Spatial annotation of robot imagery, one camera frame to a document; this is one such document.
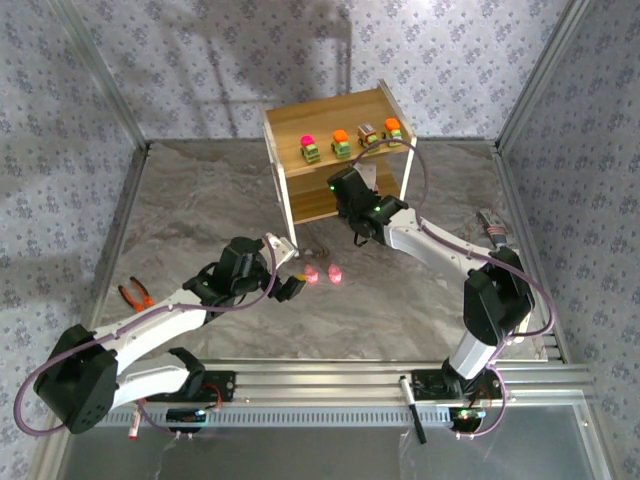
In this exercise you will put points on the pink plastic pig toy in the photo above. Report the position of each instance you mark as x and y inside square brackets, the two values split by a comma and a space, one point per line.
[335, 274]
[311, 274]

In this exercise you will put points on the green toy truck orange top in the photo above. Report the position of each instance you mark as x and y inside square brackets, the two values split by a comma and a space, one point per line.
[393, 131]
[340, 145]

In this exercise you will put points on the green toy truck brown box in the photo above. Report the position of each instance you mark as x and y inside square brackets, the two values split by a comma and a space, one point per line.
[367, 135]

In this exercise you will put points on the green toy truck pink top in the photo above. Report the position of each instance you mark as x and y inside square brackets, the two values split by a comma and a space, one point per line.
[310, 148]

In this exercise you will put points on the wooden two-tier shelf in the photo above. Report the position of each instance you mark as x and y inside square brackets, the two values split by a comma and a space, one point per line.
[320, 125]

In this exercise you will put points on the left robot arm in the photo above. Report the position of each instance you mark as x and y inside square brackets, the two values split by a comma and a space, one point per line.
[150, 320]

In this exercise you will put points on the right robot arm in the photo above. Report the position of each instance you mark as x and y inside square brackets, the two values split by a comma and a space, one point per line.
[440, 245]

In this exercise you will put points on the grey tool with red stripes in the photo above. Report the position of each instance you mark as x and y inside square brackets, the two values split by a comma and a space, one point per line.
[492, 230]

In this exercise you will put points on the black controller board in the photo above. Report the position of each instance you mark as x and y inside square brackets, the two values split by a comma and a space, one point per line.
[185, 417]
[467, 417]

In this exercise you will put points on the grey glossy panel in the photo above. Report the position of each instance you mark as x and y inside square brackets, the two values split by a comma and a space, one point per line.
[300, 455]

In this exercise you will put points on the black marker pen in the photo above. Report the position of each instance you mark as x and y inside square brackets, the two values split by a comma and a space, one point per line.
[417, 425]

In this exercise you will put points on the red marker pen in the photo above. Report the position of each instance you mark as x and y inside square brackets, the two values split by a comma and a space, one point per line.
[134, 427]

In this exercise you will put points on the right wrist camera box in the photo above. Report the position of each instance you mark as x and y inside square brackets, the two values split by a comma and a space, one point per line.
[369, 175]

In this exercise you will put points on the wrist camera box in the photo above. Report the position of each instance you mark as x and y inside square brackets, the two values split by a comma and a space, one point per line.
[369, 175]
[282, 249]

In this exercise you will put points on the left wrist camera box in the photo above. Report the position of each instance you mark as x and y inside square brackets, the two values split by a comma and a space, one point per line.
[282, 249]

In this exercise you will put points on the aluminium mounting rail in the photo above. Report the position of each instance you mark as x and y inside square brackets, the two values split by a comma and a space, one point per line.
[320, 380]

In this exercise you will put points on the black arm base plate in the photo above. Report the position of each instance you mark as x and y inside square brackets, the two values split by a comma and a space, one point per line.
[225, 385]
[425, 385]

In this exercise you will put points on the aluminium side rail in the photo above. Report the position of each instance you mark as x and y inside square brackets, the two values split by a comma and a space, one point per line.
[125, 200]
[517, 200]

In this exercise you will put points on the aluminium frame post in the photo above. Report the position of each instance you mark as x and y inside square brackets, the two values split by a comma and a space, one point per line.
[104, 75]
[542, 75]

